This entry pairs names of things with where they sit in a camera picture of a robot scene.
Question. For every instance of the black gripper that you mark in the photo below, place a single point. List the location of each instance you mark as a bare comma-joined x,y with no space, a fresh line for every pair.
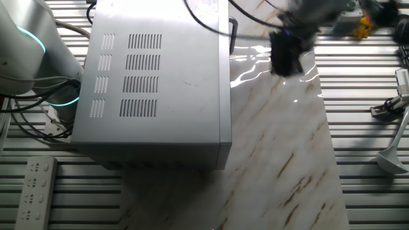
287,44

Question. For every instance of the black keyboard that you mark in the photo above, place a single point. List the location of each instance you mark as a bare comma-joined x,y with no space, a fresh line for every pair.
405,56

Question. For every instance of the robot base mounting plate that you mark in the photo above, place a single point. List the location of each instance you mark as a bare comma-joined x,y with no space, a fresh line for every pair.
56,129

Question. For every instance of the small metal clamp bracket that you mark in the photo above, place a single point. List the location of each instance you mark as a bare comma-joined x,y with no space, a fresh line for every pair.
381,111

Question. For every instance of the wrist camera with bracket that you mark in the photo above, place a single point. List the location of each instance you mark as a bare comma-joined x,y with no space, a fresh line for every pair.
381,12

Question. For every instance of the white power strip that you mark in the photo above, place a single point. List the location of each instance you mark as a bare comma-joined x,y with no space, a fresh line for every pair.
35,191

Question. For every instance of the white marble pattern board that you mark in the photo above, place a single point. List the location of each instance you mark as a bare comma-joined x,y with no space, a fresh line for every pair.
281,143

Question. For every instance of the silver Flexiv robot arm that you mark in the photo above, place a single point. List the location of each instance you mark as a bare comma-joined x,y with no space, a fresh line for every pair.
19,48

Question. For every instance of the black computer mouse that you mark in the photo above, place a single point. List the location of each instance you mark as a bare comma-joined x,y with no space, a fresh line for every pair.
402,32

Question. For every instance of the yellow pony toy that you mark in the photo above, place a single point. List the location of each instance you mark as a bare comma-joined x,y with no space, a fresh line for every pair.
363,28

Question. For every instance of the silver microwave oven body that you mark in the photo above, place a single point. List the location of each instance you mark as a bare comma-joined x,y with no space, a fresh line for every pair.
179,96

